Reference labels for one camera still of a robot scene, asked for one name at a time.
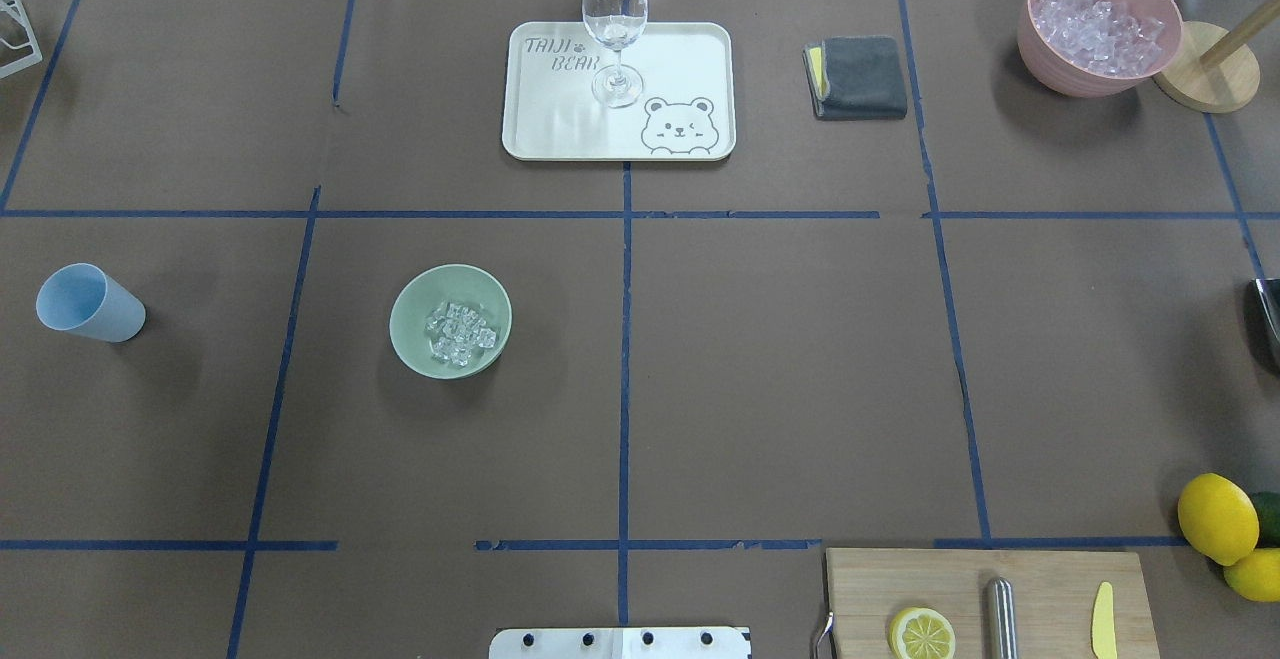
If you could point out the yellow lemon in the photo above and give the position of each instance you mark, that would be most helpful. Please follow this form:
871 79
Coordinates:
1255 577
1218 519

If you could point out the wooden cutting board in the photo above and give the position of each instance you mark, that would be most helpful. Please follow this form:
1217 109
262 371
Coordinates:
1053 590

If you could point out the light blue plastic cup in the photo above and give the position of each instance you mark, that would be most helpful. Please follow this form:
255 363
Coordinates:
82 300

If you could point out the ice cubes in green bowl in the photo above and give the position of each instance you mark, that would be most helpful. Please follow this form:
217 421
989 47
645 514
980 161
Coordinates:
458 334

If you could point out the cream bear tray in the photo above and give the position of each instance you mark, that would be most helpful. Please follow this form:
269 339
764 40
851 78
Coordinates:
685 113

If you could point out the green lime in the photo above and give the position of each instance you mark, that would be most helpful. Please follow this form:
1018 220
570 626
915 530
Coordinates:
1266 505

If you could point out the white wire cup rack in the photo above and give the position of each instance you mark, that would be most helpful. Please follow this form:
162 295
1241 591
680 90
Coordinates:
19 43

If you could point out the pink bowl of ice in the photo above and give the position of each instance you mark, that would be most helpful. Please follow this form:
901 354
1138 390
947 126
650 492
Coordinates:
1096 48

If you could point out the lemon half slice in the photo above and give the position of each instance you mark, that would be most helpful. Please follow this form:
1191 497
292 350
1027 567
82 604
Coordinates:
921 632

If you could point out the yellow plastic knife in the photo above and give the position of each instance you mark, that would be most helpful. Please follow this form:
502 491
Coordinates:
1103 630

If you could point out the clear wine glass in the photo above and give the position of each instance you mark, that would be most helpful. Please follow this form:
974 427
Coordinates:
616 25

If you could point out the grey folded cloth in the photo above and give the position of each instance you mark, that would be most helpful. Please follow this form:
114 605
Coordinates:
856 78

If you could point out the wooden cup stand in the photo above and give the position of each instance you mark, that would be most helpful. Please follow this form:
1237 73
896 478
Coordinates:
1214 70

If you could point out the green ceramic bowl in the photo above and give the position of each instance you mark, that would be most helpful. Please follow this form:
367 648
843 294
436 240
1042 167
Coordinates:
461 283

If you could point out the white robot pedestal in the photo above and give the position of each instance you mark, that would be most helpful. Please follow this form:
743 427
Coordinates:
623 642

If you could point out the metal ice scoop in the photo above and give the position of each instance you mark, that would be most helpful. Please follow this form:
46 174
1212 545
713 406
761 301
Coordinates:
1267 299

